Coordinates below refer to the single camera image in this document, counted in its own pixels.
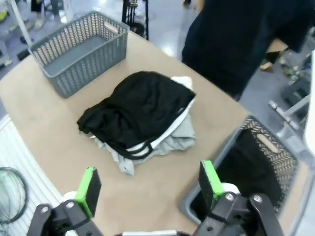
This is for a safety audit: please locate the white garment with black trim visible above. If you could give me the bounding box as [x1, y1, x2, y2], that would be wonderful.
[123, 75, 197, 162]

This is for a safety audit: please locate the person in black t-shirt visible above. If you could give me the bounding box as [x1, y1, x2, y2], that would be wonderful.
[181, 0, 315, 100]

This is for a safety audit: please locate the grey woven plastic basket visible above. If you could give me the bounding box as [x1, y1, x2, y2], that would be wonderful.
[28, 11, 130, 99]
[178, 115, 301, 228]

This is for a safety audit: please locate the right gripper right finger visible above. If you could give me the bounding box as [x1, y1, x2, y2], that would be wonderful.
[194, 160, 286, 236]

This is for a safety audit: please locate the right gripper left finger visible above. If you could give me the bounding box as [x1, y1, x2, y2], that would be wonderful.
[27, 166, 104, 236]

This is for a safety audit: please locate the white ribbed panel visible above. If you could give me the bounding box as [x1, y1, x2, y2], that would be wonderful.
[0, 114, 63, 236]

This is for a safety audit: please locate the black camera tripod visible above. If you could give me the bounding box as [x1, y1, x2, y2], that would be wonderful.
[122, 0, 150, 40]

